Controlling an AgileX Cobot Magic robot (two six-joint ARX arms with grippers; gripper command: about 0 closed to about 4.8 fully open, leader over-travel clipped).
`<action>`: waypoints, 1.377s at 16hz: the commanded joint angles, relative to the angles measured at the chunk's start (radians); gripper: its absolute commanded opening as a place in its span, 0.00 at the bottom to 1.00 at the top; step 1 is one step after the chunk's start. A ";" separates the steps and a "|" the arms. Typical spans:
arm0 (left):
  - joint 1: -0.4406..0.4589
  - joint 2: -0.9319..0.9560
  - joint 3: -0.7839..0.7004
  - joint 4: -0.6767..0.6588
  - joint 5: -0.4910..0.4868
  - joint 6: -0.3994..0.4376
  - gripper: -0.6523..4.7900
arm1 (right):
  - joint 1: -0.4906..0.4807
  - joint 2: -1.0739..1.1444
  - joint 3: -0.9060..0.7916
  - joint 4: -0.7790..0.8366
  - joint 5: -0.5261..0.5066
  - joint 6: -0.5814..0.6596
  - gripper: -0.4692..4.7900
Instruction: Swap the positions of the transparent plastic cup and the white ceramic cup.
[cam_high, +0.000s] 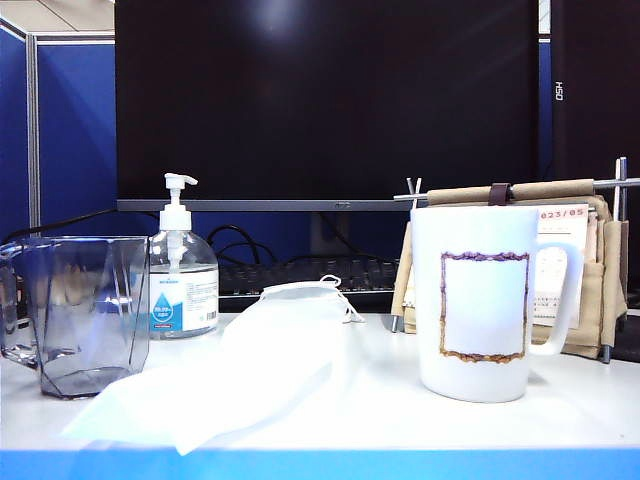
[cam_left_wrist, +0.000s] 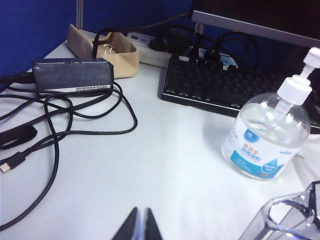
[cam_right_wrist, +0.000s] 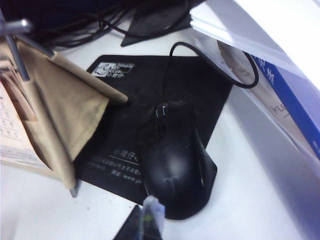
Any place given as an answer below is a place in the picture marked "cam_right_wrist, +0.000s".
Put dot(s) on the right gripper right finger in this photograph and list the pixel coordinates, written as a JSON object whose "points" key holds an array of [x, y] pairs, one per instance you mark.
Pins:
{"points": [[152, 220]]}

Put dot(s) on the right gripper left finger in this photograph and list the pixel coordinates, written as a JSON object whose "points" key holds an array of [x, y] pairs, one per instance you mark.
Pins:
{"points": [[130, 230]]}

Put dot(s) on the black computer mouse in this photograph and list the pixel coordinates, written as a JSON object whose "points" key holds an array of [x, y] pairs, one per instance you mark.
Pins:
{"points": [[172, 162]]}

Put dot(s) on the black printed mouse pad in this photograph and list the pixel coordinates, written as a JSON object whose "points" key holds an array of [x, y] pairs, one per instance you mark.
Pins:
{"points": [[140, 82]]}

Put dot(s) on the beige fabric metal calendar stand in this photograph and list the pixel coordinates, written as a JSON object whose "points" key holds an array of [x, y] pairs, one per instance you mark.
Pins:
{"points": [[70, 100]]}

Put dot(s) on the paper desk calendar pages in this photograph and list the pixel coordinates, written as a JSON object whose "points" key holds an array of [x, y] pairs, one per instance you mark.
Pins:
{"points": [[15, 140]]}

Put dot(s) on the white handwritten paper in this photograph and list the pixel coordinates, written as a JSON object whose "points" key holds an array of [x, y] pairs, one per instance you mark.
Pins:
{"points": [[265, 100]]}

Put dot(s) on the blue booklet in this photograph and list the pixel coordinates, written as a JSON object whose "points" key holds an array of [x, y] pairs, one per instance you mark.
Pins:
{"points": [[295, 100]]}

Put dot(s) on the black monitor stand base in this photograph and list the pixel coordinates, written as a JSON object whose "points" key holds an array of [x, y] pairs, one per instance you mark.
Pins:
{"points": [[155, 22]]}

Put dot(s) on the clear plastic document folder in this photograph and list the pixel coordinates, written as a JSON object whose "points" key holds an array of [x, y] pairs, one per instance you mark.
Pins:
{"points": [[225, 32]]}

